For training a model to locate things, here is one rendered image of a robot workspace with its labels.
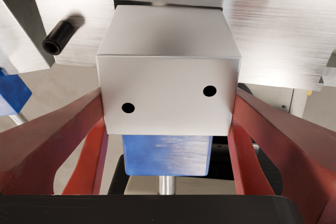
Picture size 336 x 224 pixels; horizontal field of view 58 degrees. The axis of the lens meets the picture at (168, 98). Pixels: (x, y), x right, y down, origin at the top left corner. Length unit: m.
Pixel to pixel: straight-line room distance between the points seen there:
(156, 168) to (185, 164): 0.01
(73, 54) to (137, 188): 0.38
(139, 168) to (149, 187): 0.37
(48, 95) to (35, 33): 1.46
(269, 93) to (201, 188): 0.57
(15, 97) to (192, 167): 0.18
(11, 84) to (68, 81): 1.28
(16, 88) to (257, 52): 0.21
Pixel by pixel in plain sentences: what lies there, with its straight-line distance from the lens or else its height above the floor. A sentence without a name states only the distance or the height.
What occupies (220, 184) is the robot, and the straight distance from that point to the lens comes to 0.53.
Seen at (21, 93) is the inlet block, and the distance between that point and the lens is 0.30.
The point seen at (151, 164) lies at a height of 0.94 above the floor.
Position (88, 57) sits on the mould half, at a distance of 0.18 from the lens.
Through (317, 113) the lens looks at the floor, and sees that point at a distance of 1.52.
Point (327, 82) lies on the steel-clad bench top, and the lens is 0.30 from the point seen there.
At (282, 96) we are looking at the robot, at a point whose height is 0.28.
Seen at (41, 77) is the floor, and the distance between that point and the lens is 1.63.
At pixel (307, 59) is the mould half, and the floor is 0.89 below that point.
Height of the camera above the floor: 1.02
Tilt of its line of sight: 45 degrees down
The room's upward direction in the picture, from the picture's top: 167 degrees counter-clockwise
